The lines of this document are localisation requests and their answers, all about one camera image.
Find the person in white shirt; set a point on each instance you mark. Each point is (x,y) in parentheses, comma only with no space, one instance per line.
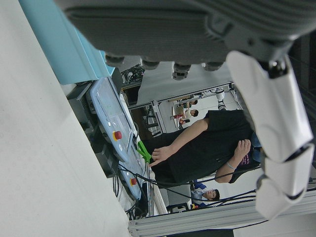
(188,114)

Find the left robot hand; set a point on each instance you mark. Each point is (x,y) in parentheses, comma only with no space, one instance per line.
(172,29)

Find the small grey teach pendant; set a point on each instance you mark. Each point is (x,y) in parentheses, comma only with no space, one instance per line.
(126,178)

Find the seated person in blue shirt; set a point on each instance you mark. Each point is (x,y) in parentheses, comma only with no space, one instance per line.
(209,195)

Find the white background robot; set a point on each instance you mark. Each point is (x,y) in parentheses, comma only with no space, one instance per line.
(220,98)

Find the aluminium rail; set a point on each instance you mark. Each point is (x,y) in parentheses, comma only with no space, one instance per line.
(197,219)

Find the person in black shirt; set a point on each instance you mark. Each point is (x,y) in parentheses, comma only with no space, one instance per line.
(197,148)

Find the large grey teach pendant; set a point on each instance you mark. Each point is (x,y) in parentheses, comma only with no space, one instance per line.
(106,106)

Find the black pendant holder box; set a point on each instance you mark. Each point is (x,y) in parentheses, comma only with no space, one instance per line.
(79,98)

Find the light blue plastic tray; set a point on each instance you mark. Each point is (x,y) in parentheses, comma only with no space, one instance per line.
(61,49)

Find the chrome pole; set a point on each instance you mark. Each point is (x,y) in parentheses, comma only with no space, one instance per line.
(148,192)

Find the green plastic clamp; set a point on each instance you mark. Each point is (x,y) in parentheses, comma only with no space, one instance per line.
(143,150)

